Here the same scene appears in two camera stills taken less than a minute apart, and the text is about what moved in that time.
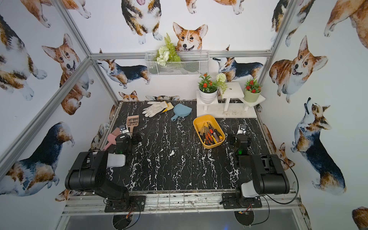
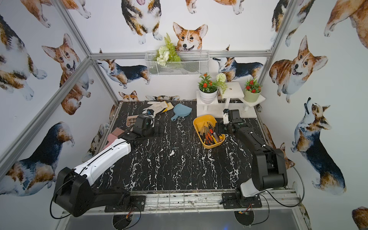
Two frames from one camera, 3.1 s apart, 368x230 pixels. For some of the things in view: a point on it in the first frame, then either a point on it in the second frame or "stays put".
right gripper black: [233, 136] → [221, 129]
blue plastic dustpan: [180, 110] stays put
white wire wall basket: [193, 63] stays put
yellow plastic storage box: [209, 131] stays put
